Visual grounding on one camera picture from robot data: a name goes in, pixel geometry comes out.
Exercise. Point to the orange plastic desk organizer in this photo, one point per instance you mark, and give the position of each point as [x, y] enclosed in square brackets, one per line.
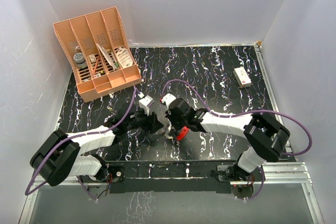
[80, 34]

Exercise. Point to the small white card box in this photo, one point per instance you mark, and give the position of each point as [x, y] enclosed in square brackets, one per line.
[92, 58]

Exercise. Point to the white paper packet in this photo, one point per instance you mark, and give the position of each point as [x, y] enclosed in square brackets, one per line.
[110, 60]

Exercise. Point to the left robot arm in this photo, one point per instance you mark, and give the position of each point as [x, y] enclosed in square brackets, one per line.
[69, 158]

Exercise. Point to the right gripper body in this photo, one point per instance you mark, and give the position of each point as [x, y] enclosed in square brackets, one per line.
[177, 123]

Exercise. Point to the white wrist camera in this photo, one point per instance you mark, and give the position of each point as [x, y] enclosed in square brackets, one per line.
[167, 100]
[145, 102]

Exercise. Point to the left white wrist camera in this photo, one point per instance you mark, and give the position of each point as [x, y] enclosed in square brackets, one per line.
[145, 102]

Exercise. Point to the orange pencil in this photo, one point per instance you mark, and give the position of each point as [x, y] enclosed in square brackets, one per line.
[96, 65]

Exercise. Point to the white blister pack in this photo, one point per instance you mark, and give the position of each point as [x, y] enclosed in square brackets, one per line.
[124, 58]

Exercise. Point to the round grey tin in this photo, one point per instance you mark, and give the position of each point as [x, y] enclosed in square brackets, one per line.
[79, 60]

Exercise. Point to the small white cardboard box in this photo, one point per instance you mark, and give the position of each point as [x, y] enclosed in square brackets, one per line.
[242, 77]

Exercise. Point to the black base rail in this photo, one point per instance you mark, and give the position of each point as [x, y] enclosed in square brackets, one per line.
[166, 176]

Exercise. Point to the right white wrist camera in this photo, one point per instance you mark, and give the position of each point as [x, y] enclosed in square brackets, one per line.
[167, 100]

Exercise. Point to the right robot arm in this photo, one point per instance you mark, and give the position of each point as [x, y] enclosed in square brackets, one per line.
[267, 136]

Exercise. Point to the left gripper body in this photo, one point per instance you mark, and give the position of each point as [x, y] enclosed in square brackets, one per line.
[140, 120]

